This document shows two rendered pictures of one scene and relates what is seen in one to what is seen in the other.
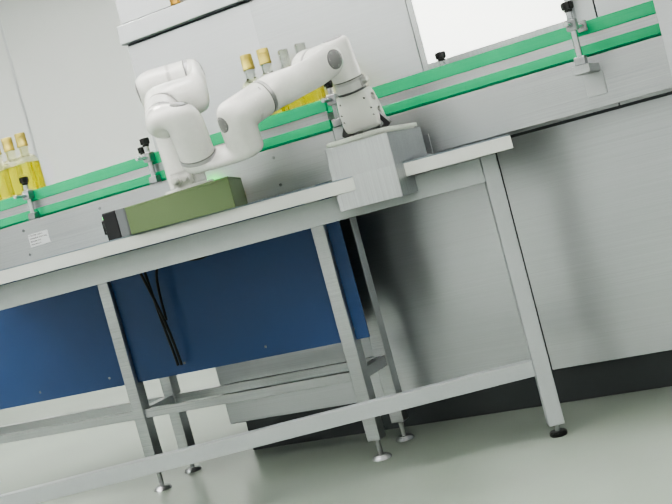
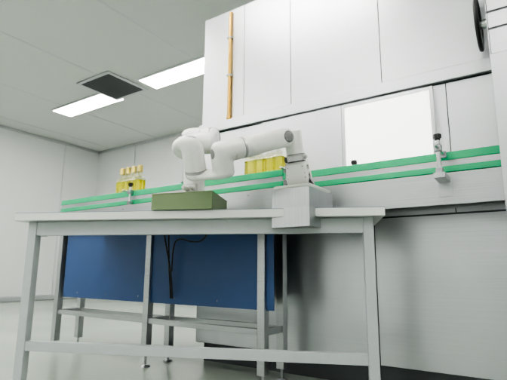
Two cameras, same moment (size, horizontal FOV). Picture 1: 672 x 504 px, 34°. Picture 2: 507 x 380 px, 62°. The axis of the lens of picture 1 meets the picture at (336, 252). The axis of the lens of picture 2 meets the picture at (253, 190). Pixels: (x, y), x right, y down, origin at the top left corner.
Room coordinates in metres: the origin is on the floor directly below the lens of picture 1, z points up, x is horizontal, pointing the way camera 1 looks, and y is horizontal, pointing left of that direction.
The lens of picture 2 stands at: (1.01, -0.17, 0.51)
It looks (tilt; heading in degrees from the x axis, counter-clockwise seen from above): 11 degrees up; 7
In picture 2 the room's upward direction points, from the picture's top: straight up
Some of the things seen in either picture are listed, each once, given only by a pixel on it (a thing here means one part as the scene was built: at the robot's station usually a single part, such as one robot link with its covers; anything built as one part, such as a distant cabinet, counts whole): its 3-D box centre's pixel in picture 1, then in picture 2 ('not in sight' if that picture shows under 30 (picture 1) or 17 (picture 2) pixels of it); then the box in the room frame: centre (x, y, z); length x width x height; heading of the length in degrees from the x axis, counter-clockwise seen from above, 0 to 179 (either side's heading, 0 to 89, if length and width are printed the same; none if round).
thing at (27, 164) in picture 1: (31, 176); (139, 186); (3.55, 0.87, 1.02); 0.06 x 0.06 x 0.28; 63
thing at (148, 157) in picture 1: (145, 162); not in sight; (3.14, 0.45, 0.94); 0.07 x 0.04 x 0.13; 153
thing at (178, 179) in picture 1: (179, 160); (192, 179); (2.79, 0.32, 0.90); 0.16 x 0.13 x 0.15; 173
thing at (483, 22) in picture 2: not in sight; (483, 24); (2.67, -0.90, 1.49); 0.21 x 0.05 x 0.21; 153
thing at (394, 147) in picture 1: (381, 152); (305, 202); (2.79, -0.17, 0.79); 0.27 x 0.17 x 0.08; 153
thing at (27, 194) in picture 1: (23, 199); (127, 193); (3.35, 0.86, 0.94); 0.07 x 0.04 x 0.13; 153
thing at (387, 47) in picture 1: (403, 13); (339, 139); (3.08, -0.35, 1.15); 0.90 x 0.03 x 0.34; 63
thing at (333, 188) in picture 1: (233, 216); (228, 231); (3.46, 0.28, 0.73); 1.58 x 1.52 x 0.04; 87
